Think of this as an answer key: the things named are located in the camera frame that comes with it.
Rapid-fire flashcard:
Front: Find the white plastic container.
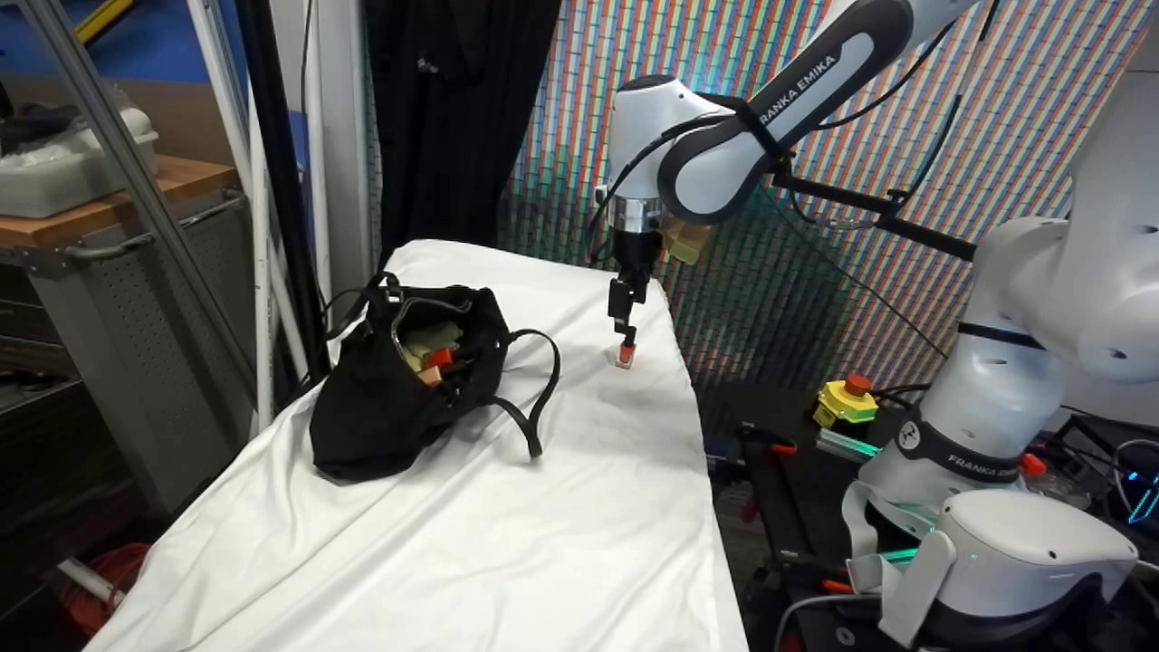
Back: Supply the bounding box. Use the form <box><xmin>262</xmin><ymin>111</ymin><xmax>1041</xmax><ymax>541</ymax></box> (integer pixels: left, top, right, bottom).
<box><xmin>0</xmin><ymin>105</ymin><xmax>122</xmax><ymax>222</ymax></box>

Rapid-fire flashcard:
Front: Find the black curtain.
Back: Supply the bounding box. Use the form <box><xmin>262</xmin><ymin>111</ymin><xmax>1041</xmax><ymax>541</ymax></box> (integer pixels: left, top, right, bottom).
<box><xmin>367</xmin><ymin>0</ymin><xmax>560</xmax><ymax>256</ymax></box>

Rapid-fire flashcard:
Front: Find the black bag with strap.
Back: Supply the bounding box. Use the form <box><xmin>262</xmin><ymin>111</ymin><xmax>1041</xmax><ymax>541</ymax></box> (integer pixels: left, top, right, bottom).
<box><xmin>309</xmin><ymin>273</ymin><xmax>560</xmax><ymax>480</ymax></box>

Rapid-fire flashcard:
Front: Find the yellow red emergency stop button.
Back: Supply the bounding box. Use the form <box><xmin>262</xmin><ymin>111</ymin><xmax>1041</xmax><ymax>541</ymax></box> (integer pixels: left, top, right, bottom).
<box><xmin>811</xmin><ymin>374</ymin><xmax>880</xmax><ymax>426</ymax></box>

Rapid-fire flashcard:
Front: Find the yellow cloth in bag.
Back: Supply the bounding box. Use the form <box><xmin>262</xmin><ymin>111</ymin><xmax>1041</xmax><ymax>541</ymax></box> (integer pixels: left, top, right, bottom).
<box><xmin>401</xmin><ymin>324</ymin><xmax>463</xmax><ymax>374</ymax></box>

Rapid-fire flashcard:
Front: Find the white tablecloth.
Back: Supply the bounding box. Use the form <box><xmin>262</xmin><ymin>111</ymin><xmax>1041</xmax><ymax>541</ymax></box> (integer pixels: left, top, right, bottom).
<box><xmin>88</xmin><ymin>238</ymin><xmax>747</xmax><ymax>652</ymax></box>

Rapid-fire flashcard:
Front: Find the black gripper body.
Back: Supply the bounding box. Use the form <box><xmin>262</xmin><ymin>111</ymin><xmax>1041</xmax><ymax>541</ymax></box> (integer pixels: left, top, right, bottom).
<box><xmin>607</xmin><ymin>232</ymin><xmax>664</xmax><ymax>324</ymax></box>

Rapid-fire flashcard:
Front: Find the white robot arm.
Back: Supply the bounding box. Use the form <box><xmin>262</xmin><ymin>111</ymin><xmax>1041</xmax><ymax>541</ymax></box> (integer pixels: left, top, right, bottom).
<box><xmin>606</xmin><ymin>0</ymin><xmax>1159</xmax><ymax>523</ymax></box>

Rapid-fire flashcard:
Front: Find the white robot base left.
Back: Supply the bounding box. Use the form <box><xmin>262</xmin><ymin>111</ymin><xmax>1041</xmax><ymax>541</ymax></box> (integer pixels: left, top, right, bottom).
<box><xmin>839</xmin><ymin>419</ymin><xmax>1143</xmax><ymax>652</ymax></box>

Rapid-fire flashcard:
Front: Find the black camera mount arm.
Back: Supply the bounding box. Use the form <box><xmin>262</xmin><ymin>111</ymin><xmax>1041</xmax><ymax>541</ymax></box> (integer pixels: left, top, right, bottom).
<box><xmin>776</xmin><ymin>173</ymin><xmax>978</xmax><ymax>260</ymax></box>

